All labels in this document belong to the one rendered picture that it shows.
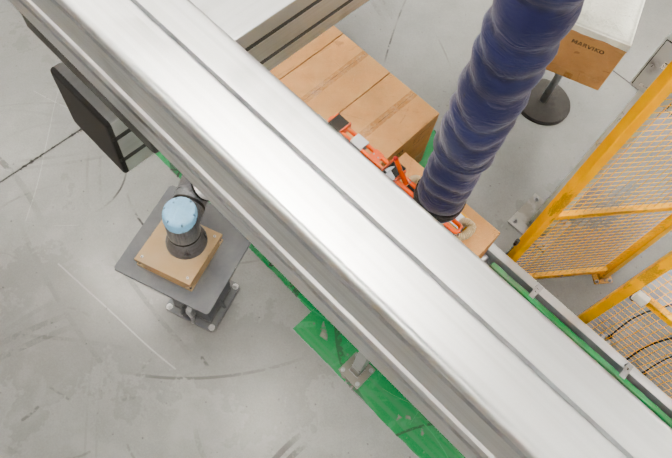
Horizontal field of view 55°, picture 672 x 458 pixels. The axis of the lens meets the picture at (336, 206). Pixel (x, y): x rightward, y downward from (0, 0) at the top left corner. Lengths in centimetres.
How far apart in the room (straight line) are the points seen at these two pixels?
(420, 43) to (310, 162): 445
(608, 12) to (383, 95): 133
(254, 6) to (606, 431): 57
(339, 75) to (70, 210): 181
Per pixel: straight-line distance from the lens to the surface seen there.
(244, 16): 77
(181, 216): 283
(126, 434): 372
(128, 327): 385
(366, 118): 376
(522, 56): 192
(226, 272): 307
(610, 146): 265
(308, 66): 395
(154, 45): 54
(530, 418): 44
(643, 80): 308
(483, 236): 307
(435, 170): 252
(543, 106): 481
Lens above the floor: 362
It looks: 63 degrees down
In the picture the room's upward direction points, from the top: 11 degrees clockwise
